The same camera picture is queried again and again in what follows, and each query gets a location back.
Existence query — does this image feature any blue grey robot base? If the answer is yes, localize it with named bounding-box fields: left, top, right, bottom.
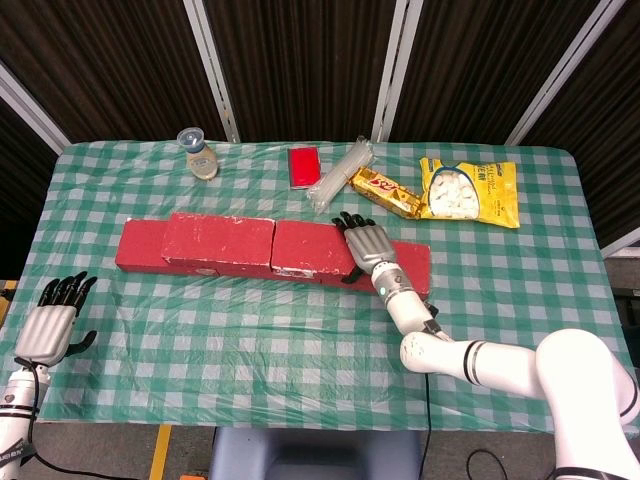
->
left=207, top=428, right=424, bottom=480

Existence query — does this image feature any yellow marshmallow bag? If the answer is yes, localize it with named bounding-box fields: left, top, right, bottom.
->
left=418, top=156, right=521, bottom=230

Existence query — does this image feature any black cable on floor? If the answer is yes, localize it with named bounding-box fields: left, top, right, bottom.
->
left=467, top=448, right=556, bottom=480

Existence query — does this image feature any grey cabinet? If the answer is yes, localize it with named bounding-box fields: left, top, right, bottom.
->
left=603, top=254, right=640, bottom=321

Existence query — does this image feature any green white checkered tablecloth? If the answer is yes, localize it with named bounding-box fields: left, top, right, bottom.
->
left=0, top=139, right=640, bottom=439

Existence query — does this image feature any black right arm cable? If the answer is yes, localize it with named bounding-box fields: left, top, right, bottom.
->
left=417, top=302, right=444, bottom=480

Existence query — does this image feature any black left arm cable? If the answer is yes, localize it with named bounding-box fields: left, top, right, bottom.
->
left=14, top=357, right=86, bottom=476

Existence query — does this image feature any gold wrapped snack pack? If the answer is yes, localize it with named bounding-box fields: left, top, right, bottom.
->
left=348, top=166, right=426, bottom=220

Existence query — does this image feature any flat red ink pad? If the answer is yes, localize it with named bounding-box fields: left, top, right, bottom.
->
left=287, top=145, right=322, bottom=191

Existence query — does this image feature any bundle of white cable ties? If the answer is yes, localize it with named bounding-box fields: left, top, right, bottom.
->
left=305, top=135, right=375, bottom=214

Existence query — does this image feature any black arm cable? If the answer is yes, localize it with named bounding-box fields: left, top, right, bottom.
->
left=14, top=357, right=86, bottom=476
left=417, top=302, right=444, bottom=480

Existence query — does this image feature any white metal partition post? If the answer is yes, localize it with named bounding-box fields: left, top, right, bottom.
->
left=0, top=62, right=69, bottom=154
left=182, top=0, right=242, bottom=144
left=373, top=0, right=424, bottom=144
left=504, top=0, right=627, bottom=147
left=599, top=227, right=640, bottom=260

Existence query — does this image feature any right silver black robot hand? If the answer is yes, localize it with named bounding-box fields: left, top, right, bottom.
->
left=332, top=211, right=399, bottom=284

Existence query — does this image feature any creamy sauce bottle clear cap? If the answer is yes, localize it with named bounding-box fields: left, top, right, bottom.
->
left=178, top=127, right=220, bottom=180

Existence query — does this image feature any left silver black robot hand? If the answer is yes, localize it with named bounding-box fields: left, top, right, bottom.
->
left=13, top=271, right=99, bottom=366

